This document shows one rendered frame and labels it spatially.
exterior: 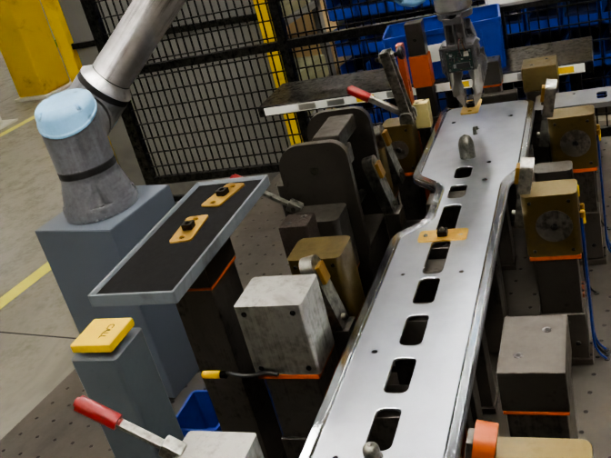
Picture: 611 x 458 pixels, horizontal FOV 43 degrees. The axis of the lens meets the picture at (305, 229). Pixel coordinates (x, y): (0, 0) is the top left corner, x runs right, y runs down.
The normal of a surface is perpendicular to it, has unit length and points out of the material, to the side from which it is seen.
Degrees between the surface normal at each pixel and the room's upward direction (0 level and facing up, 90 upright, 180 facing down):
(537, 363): 0
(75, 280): 90
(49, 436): 0
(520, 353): 0
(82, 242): 90
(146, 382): 90
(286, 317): 90
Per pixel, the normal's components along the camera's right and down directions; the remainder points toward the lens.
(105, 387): -0.29, 0.48
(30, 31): 0.88, 0.00
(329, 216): -0.24, -0.88
